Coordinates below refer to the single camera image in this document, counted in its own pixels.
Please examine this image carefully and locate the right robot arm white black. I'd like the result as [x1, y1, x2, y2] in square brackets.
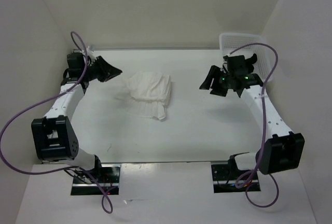
[200, 65, 305, 175]

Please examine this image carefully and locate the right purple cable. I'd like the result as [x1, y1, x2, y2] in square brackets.
[224, 43, 280, 207]

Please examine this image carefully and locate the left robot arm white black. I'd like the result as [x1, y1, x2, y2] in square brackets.
[31, 53, 122, 183]

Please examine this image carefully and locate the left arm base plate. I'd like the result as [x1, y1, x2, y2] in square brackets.
[65, 163, 121, 196]

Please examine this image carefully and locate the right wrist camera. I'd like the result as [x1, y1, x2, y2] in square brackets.
[223, 55, 248, 76]

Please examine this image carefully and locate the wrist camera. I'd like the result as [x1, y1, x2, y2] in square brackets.
[80, 46, 95, 61]
[223, 55, 248, 76]

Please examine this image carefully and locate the purple cable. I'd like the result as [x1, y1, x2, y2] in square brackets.
[0, 31, 115, 214]
[224, 43, 280, 207]

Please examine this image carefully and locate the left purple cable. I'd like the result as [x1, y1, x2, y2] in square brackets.
[0, 31, 115, 214]

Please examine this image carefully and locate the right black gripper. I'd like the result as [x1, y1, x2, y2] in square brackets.
[199, 65, 234, 97]

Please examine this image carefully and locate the aluminium table edge rail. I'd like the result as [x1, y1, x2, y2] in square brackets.
[87, 47, 219, 52]

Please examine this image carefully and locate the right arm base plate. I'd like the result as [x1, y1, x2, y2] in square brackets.
[210, 162, 261, 193]

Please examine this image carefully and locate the white plastic basket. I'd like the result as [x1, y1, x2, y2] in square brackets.
[219, 33, 275, 81]

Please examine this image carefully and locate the black skirt in basket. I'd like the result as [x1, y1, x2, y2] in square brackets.
[245, 53, 258, 74]

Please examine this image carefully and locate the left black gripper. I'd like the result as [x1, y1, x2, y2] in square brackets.
[83, 56, 123, 83]

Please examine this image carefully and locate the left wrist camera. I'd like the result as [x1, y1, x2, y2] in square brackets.
[80, 46, 95, 61]

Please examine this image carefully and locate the white skirt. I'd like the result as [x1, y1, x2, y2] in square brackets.
[124, 72, 171, 120]

